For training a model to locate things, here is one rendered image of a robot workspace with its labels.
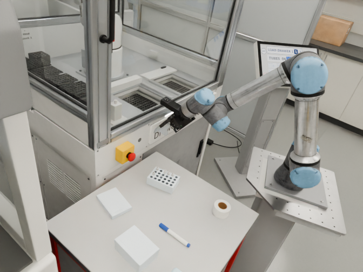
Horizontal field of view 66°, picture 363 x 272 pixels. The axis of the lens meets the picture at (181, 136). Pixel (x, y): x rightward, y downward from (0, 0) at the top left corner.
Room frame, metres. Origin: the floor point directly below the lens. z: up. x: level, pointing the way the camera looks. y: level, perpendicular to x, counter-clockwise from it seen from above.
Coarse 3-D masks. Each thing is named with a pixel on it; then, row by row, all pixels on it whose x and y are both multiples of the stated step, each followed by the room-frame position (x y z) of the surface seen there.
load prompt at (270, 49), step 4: (268, 48) 1.96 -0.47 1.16; (272, 48) 1.98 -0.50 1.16; (276, 48) 1.99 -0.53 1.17; (280, 48) 2.00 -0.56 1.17; (284, 48) 2.02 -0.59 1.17; (288, 48) 2.03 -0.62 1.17; (292, 48) 2.05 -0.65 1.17; (296, 48) 2.06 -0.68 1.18; (268, 52) 1.95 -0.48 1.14; (272, 52) 1.96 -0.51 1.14; (276, 52) 1.97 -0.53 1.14; (280, 52) 1.98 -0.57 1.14; (284, 52) 2.00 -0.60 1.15; (288, 52) 2.01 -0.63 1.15; (292, 52) 2.03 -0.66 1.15; (296, 52) 2.04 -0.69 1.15
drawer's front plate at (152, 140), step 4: (168, 116) 1.21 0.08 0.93; (160, 120) 1.16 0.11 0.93; (164, 120) 1.18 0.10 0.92; (152, 124) 1.11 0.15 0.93; (156, 124) 1.12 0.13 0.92; (152, 128) 1.10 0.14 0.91; (172, 128) 1.25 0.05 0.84; (152, 132) 1.10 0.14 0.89; (168, 132) 1.22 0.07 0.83; (152, 136) 1.11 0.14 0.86; (156, 136) 1.13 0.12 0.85; (160, 136) 1.16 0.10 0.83; (152, 140) 1.11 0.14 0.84; (156, 140) 1.14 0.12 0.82
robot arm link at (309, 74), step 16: (304, 64) 0.96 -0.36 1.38; (320, 64) 0.95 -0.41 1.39; (304, 80) 0.94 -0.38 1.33; (320, 80) 0.93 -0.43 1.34; (304, 96) 0.94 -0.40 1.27; (320, 96) 0.95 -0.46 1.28; (304, 112) 0.95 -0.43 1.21; (304, 128) 0.94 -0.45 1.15; (304, 144) 0.93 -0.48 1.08; (304, 160) 0.92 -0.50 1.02; (304, 176) 0.89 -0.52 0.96; (320, 176) 0.89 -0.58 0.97
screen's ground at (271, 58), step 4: (260, 44) 1.95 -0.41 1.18; (264, 44) 1.97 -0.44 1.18; (260, 48) 1.94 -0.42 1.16; (300, 48) 2.07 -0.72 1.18; (304, 48) 2.09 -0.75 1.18; (308, 48) 2.10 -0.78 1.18; (312, 48) 2.12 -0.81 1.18; (316, 52) 2.11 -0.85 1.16; (264, 56) 1.91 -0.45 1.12; (268, 56) 1.93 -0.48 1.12; (272, 56) 1.94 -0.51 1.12; (276, 56) 1.95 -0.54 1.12; (280, 56) 1.97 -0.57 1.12; (264, 60) 1.90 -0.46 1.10; (268, 60) 1.91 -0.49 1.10; (272, 60) 1.92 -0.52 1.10; (276, 60) 1.93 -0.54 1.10; (280, 60) 1.95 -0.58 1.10; (264, 64) 1.88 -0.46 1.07; (264, 68) 1.86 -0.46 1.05
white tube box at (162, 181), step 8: (160, 168) 0.96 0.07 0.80; (152, 176) 0.90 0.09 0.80; (160, 176) 0.91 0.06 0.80; (168, 176) 0.92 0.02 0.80; (176, 176) 0.93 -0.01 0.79; (152, 184) 0.88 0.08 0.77; (160, 184) 0.87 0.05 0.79; (168, 184) 0.87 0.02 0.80; (176, 184) 0.89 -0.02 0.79; (168, 192) 0.86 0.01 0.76
